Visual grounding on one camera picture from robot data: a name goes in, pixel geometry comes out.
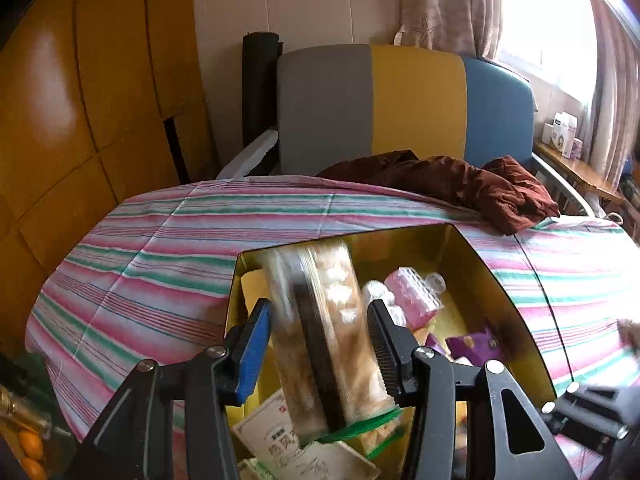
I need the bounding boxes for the window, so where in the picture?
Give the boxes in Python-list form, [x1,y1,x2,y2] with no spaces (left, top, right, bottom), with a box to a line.
[497,0,601,102]

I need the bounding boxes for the patterned curtain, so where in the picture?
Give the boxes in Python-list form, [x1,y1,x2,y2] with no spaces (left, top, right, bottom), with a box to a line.
[587,0,640,196]
[400,0,504,59]

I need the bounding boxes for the green-edged snack packet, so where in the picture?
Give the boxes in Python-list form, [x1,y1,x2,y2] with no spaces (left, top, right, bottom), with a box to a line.
[262,242,404,459]

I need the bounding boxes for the gold tin box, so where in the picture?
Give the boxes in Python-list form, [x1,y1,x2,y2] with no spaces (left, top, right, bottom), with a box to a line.
[225,224,559,480]

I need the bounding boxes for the small yellow sponge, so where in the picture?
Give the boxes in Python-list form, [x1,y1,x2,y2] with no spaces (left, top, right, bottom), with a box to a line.
[241,270,274,311]

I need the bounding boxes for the wooden wardrobe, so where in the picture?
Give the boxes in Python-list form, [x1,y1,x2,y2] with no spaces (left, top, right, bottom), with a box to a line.
[0,0,217,342]

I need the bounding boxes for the white bottle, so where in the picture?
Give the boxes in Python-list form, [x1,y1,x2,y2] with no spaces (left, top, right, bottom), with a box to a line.
[361,280,407,327]

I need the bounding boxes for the beige cardboard box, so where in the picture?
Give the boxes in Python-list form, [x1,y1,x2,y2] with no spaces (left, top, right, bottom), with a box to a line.
[232,390,381,480]

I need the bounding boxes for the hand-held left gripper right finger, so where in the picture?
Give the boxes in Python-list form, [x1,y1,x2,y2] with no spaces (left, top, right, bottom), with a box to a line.
[367,300,576,480]

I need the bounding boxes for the grey yellow blue headboard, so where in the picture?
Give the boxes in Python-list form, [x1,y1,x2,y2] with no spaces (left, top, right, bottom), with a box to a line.
[277,44,535,177]

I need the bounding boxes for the pink hair roller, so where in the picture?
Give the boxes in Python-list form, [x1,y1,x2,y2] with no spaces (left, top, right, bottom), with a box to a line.
[384,267,446,327]

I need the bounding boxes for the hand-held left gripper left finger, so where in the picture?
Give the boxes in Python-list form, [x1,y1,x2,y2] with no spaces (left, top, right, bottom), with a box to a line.
[75,299,273,480]

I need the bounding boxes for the white containers on desk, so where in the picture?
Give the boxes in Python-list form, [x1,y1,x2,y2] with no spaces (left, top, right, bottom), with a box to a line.
[542,112,584,159]

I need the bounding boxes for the grey bed rail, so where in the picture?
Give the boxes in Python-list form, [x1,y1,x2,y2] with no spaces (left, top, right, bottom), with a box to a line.
[217,127,279,181]
[532,155,607,219]

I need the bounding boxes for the dark red blanket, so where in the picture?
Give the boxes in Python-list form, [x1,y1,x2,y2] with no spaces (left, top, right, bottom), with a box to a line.
[317,150,560,236]

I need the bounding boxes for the black rolled mat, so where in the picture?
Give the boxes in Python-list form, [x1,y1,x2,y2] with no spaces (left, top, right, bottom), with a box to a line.
[242,32,284,149]

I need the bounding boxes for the wooden desk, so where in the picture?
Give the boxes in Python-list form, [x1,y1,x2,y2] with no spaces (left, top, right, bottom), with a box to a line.
[532,141,626,206]

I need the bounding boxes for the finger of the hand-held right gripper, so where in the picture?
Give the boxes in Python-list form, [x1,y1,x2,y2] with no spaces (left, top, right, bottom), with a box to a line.
[542,384,630,454]

